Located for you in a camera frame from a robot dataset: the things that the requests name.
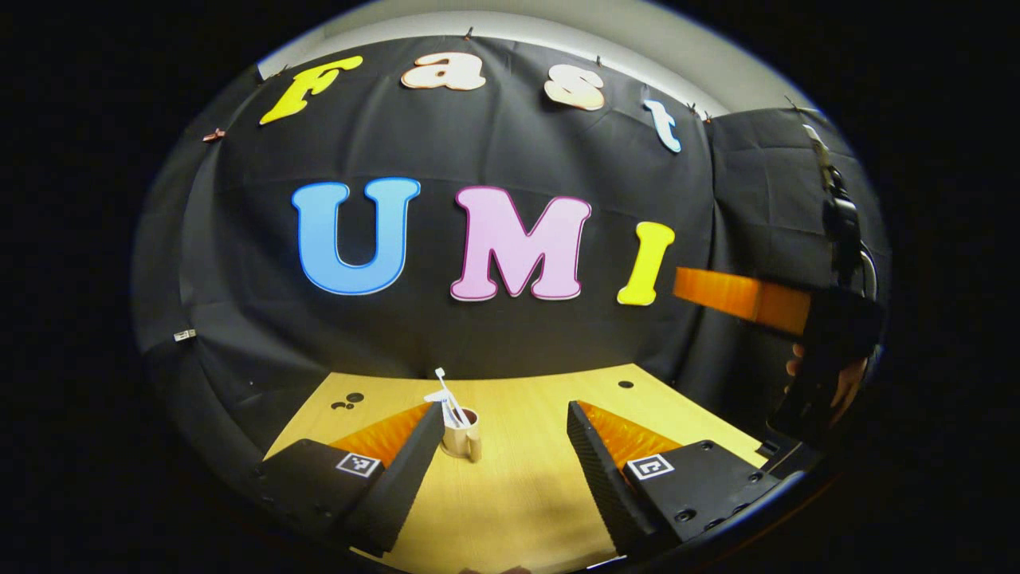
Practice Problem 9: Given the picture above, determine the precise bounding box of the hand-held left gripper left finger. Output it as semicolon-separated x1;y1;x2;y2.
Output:
251;400;445;557

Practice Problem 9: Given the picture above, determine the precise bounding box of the light wooden desktop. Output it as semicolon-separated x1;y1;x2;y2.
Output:
265;364;767;574

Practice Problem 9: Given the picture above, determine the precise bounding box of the white grey toothbrush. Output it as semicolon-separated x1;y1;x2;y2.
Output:
434;367;471;427

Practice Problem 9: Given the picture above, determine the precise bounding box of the black backdrop cloth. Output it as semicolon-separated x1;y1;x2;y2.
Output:
131;36;889;479

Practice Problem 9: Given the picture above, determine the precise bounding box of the beige cup with handle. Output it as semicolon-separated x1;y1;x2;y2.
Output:
442;408;483;464

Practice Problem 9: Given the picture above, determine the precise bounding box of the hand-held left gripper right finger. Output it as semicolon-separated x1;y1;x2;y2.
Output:
567;400;786;559

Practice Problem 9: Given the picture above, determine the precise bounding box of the white toothpaste tube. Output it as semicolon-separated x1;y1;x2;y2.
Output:
423;389;463;429

